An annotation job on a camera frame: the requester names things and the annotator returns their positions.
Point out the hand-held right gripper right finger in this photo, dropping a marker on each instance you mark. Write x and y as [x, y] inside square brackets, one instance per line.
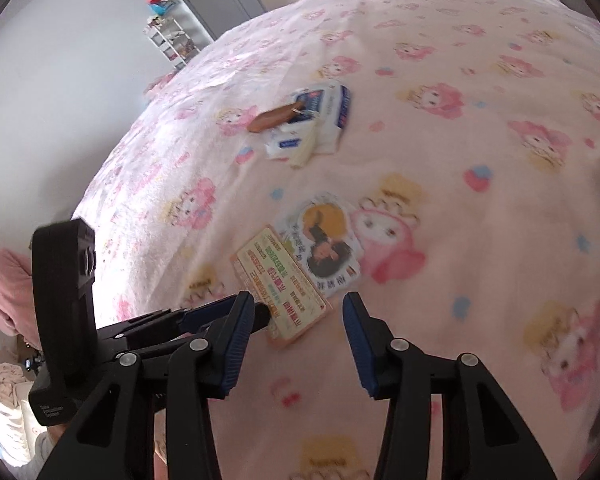
[360, 347]

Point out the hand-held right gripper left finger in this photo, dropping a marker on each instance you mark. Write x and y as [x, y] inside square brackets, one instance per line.
[234, 347]

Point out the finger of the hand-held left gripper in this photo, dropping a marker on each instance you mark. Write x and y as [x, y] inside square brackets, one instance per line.
[205, 312]
[262, 316]

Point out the colourful text card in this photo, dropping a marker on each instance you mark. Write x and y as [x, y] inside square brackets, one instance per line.
[280, 285]

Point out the person's left forearm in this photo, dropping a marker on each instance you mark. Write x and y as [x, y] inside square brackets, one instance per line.
[47, 445]

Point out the pink cloth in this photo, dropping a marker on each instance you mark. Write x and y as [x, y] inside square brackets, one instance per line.
[7, 290]

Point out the white card with figure print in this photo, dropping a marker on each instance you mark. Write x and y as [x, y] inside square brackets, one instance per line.
[325, 240]

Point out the folded pale pink blanket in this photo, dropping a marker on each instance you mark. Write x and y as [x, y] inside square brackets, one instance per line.
[7, 410]

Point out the white packet with blue label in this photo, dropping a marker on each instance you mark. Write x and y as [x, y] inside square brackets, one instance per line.
[281, 144]

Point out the cream plastic stick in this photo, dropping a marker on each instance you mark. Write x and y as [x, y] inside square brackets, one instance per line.
[305, 147]

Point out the white paper packet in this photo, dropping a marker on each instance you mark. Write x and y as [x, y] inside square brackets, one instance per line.
[327, 140]

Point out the brown sausage stick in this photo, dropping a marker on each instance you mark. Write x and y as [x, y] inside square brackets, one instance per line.
[272, 116]

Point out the pink printed blanket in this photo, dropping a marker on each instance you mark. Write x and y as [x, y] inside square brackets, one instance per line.
[455, 160]

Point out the blue and white box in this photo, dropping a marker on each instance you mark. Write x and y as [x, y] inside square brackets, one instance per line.
[330, 102]

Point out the white shelf rack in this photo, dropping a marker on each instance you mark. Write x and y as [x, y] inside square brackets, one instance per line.
[172, 42]

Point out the red and blue plush toy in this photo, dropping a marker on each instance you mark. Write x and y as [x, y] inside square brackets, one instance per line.
[159, 1]

